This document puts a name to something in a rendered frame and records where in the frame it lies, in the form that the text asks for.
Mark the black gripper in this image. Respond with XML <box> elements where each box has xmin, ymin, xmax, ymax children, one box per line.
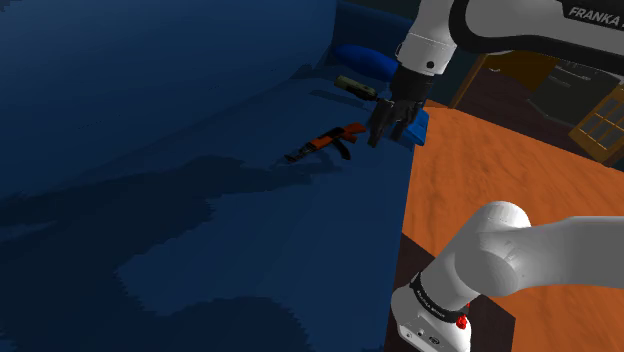
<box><xmin>366</xmin><ymin>64</ymin><xmax>436</xmax><ymax>149</ymax></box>

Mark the olive and black elongated object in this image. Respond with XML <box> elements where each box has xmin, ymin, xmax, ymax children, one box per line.
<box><xmin>333</xmin><ymin>74</ymin><xmax>394</xmax><ymax>106</ymax></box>

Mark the orange and black toy rifle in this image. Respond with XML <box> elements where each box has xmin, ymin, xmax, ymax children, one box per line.
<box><xmin>284</xmin><ymin>122</ymin><xmax>368</xmax><ymax>164</ymax></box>

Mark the blue pillow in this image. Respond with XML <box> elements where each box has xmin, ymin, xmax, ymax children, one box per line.
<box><xmin>333</xmin><ymin>43</ymin><xmax>402</xmax><ymax>83</ymax></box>

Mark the wooden door with glass panes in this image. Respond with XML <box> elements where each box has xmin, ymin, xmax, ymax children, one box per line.
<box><xmin>567</xmin><ymin>83</ymin><xmax>624</xmax><ymax>165</ymax></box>

